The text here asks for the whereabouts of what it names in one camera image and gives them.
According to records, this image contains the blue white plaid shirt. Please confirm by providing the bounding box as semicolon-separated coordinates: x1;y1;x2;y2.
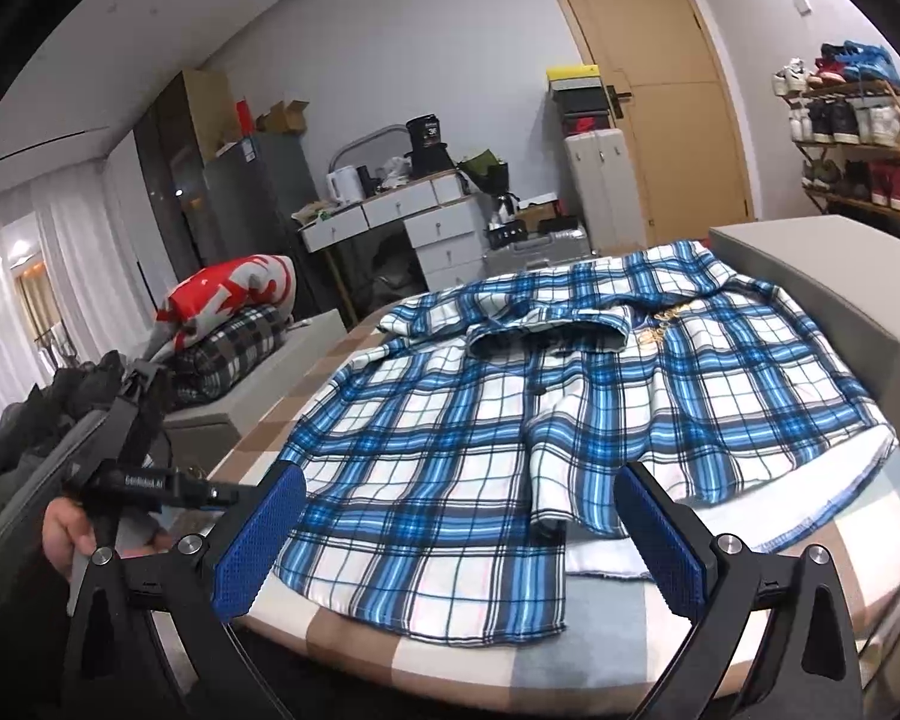
274;241;898;645

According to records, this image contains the wooden bedroom door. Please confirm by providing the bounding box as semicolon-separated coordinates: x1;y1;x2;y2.
557;0;752;244

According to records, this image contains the person's left hand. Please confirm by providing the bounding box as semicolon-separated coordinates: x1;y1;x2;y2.
41;497;175;579

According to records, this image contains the checkered bed sheet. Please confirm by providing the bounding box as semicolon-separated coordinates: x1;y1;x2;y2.
242;307;900;718

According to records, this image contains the grey bedside bench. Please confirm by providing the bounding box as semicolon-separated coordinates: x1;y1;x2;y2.
164;309;346;473

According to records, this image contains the black white plaid folded garment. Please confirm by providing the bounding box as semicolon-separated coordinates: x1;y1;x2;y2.
167;305;287;410

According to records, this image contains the red white folded garment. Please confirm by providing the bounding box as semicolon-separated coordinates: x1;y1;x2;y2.
144;254;297;361

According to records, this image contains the white sheer curtain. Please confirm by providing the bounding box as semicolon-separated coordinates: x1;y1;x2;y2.
0;160;175;421

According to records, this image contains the dark glass wardrobe cabinet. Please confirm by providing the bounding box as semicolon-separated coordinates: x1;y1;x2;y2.
133;68;240;281

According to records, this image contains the dark grey refrigerator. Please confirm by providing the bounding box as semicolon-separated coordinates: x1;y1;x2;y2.
203;132;336;319

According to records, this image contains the grey bed headboard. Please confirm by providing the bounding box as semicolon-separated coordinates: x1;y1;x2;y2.
709;216;900;435

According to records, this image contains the silver hard-shell suitcase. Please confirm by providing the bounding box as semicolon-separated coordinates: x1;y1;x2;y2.
484;227;593;277

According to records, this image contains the white electric kettle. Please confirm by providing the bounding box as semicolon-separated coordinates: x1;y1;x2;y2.
326;166;365;206

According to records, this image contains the white dresser with drawers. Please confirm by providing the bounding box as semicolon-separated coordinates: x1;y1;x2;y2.
301;171;489;325

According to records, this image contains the cardboard box on fridge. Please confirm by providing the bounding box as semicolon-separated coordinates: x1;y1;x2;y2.
256;99;308;135

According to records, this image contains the wooden shoe rack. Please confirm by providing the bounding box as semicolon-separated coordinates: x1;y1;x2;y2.
772;41;900;239

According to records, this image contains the yellow black shoe box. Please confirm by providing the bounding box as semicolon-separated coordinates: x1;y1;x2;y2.
546;64;603;96

